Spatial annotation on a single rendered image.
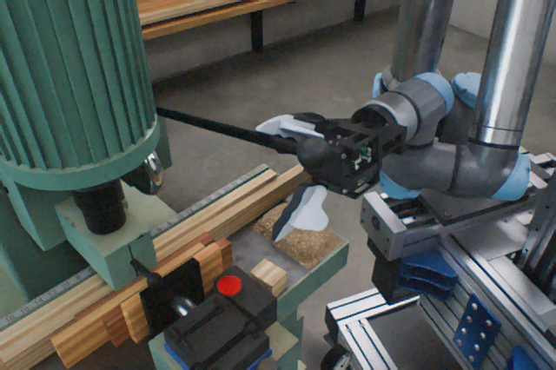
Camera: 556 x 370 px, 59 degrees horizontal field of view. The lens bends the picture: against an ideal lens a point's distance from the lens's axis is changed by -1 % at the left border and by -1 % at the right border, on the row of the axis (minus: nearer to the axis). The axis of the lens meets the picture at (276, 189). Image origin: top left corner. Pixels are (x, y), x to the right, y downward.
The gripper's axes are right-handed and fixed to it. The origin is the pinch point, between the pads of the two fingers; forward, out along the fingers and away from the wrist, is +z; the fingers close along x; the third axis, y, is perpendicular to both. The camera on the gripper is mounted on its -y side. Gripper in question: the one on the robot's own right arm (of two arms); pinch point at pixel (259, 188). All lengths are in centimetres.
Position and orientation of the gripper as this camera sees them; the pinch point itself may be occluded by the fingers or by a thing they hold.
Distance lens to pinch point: 57.2
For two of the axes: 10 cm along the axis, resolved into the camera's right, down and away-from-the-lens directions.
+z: -7.1, 4.4, -5.6
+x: 1.1, 8.5, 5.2
